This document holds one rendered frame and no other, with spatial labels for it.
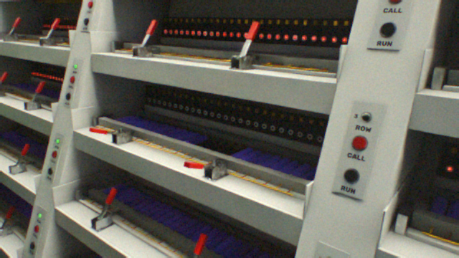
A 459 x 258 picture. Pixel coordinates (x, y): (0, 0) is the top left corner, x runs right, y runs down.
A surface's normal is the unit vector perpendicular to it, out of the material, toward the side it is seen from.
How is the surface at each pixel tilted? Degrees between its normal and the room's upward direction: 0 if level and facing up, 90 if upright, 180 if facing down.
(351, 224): 90
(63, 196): 90
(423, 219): 109
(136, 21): 90
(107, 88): 90
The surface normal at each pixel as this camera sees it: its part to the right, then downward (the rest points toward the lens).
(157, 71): -0.62, 0.19
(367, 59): -0.57, -0.13
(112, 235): 0.04, -0.96
